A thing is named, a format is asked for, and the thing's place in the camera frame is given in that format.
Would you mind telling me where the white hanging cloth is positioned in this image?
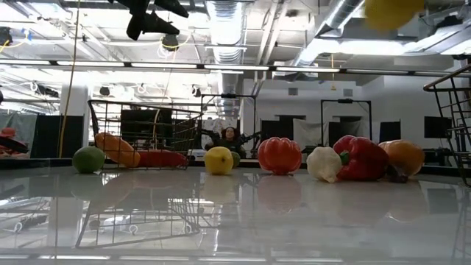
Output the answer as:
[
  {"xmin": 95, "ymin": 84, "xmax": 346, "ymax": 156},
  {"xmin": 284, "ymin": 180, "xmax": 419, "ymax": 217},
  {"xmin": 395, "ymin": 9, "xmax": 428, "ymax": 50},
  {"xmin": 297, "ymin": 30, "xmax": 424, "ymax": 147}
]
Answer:
[{"xmin": 294, "ymin": 118, "xmax": 328, "ymax": 148}]

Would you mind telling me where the long orange pepper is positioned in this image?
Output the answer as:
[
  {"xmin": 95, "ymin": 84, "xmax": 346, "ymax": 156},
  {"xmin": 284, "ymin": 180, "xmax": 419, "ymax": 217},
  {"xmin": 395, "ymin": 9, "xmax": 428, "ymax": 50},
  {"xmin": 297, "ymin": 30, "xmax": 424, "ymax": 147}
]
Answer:
[{"xmin": 94, "ymin": 132, "xmax": 141, "ymax": 169}]

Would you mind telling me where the red ribbed tomato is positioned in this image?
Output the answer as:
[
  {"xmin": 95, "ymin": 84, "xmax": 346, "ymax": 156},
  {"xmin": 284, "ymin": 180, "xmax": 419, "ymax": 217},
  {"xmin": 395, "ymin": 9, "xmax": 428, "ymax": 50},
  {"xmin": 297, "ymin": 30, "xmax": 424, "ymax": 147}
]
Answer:
[{"xmin": 257, "ymin": 136, "xmax": 303, "ymax": 176}]

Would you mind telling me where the orange bell pepper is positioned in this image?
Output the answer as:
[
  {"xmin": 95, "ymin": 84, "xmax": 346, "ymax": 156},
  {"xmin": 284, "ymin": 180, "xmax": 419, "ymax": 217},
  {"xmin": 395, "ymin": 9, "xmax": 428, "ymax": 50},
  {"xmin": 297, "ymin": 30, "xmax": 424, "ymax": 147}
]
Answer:
[{"xmin": 378, "ymin": 139, "xmax": 426, "ymax": 177}]

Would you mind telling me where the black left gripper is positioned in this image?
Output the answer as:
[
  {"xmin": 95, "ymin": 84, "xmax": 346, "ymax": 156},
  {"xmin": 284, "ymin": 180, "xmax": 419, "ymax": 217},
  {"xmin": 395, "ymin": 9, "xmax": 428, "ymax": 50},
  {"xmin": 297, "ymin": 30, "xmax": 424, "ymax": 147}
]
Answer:
[{"xmin": 108, "ymin": 0, "xmax": 190, "ymax": 41}]

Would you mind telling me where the black partition panel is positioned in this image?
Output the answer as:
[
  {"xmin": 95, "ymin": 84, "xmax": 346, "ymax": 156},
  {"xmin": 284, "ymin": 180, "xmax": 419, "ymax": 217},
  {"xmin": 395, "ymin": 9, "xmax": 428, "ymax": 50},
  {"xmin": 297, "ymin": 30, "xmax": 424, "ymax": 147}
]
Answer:
[{"xmin": 31, "ymin": 115, "xmax": 85, "ymax": 159}]

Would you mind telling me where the black ceiling dome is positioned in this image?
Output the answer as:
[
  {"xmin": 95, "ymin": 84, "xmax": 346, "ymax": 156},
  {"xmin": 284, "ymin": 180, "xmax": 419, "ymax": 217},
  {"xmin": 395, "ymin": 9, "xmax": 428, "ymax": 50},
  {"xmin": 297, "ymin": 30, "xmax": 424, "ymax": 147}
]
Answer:
[{"xmin": 161, "ymin": 32, "xmax": 180, "ymax": 52}]

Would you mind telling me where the dark purple plum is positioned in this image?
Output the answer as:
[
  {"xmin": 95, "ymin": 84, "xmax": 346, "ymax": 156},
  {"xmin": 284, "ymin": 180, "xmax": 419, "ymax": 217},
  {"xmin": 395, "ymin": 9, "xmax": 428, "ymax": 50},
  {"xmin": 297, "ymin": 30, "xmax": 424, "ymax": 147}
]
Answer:
[{"xmin": 385, "ymin": 164, "xmax": 409, "ymax": 184}]

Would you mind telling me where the ribbed flexible air duct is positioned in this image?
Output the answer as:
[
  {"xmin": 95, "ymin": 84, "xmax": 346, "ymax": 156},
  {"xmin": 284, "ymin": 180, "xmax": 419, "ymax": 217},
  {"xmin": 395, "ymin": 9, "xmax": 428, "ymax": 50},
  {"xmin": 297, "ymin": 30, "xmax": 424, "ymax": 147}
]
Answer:
[{"xmin": 205, "ymin": 0, "xmax": 247, "ymax": 118}]

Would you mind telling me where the white cauliflower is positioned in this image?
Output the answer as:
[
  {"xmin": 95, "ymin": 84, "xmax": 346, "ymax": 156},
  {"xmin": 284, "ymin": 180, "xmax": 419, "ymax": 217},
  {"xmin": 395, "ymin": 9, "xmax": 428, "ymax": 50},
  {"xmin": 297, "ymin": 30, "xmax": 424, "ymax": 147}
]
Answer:
[{"xmin": 305, "ymin": 146, "xmax": 343, "ymax": 184}]

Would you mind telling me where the yellow lemon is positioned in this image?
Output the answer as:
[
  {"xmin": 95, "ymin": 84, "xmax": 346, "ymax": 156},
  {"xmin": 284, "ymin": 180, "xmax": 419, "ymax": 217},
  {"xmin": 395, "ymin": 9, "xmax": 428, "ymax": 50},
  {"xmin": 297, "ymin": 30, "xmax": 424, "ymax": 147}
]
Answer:
[
  {"xmin": 204, "ymin": 146, "xmax": 235, "ymax": 176},
  {"xmin": 364, "ymin": 0, "xmax": 425, "ymax": 31}
]

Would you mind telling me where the person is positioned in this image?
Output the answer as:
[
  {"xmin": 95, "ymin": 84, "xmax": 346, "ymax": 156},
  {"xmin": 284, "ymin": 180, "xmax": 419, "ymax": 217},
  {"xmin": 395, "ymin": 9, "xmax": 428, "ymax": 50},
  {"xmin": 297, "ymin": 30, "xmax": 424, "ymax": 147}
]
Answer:
[{"xmin": 216, "ymin": 126, "xmax": 247, "ymax": 159}]

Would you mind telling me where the yellow hanging cable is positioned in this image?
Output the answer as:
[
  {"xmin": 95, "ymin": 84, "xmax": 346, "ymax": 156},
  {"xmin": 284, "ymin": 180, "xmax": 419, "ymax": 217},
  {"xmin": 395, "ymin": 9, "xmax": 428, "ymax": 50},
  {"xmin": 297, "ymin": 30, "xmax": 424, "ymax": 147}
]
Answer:
[{"xmin": 57, "ymin": 0, "xmax": 82, "ymax": 159}]

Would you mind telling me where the ceiling light rail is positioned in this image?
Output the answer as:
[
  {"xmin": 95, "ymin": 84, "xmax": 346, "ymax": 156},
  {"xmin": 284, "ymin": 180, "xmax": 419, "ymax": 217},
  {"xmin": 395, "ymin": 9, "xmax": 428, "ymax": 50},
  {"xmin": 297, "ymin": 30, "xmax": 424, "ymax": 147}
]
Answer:
[{"xmin": 0, "ymin": 58, "xmax": 471, "ymax": 79}]

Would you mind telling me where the red orange bundle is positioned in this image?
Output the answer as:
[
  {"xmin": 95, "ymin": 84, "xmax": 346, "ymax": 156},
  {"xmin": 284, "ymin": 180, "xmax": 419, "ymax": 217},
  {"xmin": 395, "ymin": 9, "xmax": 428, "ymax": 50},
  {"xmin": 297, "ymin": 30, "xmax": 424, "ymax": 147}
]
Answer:
[{"xmin": 0, "ymin": 127, "xmax": 29, "ymax": 159}]

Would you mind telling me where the black wall screen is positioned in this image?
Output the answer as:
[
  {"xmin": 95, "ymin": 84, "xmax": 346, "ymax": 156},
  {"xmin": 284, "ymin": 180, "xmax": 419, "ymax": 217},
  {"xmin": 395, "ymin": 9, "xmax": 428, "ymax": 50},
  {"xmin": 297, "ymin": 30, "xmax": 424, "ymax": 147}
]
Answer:
[{"xmin": 424, "ymin": 116, "xmax": 453, "ymax": 139}]

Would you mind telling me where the metal wire basket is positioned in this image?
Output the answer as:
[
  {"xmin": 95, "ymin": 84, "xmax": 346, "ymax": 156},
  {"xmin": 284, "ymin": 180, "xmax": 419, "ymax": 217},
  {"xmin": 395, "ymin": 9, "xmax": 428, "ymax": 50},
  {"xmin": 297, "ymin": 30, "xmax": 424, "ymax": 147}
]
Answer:
[
  {"xmin": 87, "ymin": 99, "xmax": 204, "ymax": 172},
  {"xmin": 422, "ymin": 64, "xmax": 471, "ymax": 187}
]

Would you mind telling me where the silver spiral air duct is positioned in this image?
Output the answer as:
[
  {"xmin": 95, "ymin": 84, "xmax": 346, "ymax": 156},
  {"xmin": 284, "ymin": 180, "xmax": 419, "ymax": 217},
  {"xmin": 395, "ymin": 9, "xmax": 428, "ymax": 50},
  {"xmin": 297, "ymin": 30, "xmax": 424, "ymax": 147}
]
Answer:
[{"xmin": 294, "ymin": 0, "xmax": 369, "ymax": 67}]

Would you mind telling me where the black frame stand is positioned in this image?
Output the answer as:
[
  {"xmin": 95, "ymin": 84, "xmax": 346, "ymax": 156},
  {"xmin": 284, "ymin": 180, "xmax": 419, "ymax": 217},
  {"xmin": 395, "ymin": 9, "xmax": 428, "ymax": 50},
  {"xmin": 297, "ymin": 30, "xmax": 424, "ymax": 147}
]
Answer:
[
  {"xmin": 200, "ymin": 93, "xmax": 258, "ymax": 148},
  {"xmin": 320, "ymin": 98, "xmax": 372, "ymax": 148}
]

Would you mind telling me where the red bell pepper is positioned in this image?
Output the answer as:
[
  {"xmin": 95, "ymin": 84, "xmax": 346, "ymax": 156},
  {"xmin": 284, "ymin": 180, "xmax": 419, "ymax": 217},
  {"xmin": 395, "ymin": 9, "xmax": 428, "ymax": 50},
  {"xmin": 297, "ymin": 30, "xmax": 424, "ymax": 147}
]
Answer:
[{"xmin": 332, "ymin": 135, "xmax": 390, "ymax": 182}]

